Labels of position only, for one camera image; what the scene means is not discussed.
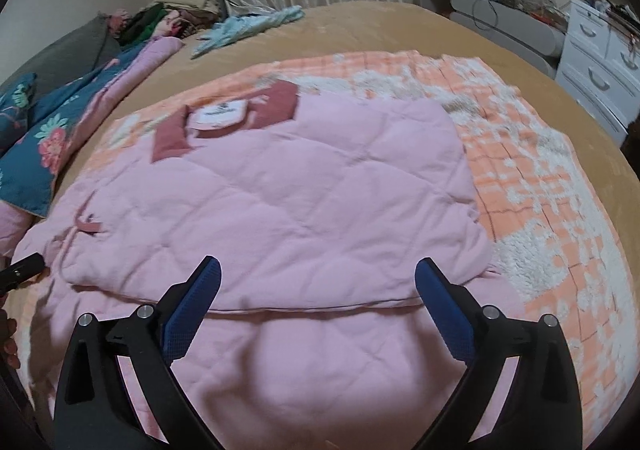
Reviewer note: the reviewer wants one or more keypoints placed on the grey wall shelf unit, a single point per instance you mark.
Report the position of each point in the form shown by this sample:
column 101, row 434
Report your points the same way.
column 520, row 24

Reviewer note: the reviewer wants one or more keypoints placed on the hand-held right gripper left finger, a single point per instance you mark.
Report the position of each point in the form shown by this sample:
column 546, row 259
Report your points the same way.
column 192, row 310

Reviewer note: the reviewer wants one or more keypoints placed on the white chest of drawers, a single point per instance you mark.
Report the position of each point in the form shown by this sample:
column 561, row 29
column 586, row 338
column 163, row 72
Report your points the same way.
column 585, row 54

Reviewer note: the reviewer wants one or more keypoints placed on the person's left hand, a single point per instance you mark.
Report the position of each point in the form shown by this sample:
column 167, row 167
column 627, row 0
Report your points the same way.
column 7, row 340

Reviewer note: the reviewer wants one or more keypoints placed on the light blue garment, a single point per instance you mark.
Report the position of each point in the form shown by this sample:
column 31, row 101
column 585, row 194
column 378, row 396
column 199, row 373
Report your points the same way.
column 235, row 27

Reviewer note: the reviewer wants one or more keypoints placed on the pink quilted jacket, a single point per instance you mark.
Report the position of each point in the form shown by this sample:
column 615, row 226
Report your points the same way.
column 300, row 180

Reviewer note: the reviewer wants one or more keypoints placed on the grey pillow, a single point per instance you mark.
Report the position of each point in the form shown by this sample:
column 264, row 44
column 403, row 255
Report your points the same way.
column 65, row 54

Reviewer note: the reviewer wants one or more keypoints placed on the bed with tan sheet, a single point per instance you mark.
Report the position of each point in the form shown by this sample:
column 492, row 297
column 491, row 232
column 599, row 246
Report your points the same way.
column 375, row 24

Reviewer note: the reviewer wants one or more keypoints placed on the orange plaid blanket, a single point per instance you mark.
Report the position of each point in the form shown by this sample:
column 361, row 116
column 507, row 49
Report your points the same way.
column 540, row 180

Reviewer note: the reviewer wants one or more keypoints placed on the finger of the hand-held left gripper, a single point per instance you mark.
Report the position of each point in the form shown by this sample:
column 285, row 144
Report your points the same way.
column 22, row 271

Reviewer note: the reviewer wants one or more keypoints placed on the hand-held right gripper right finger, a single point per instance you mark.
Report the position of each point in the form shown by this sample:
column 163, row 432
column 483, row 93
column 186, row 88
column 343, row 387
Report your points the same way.
column 450, row 315

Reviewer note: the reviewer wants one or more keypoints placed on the blue floral quilt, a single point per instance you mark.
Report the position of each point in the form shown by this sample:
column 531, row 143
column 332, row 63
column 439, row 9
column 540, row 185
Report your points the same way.
column 45, row 139

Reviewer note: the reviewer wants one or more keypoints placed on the pile of clothes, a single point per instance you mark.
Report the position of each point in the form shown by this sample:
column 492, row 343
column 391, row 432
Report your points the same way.
column 190, row 9

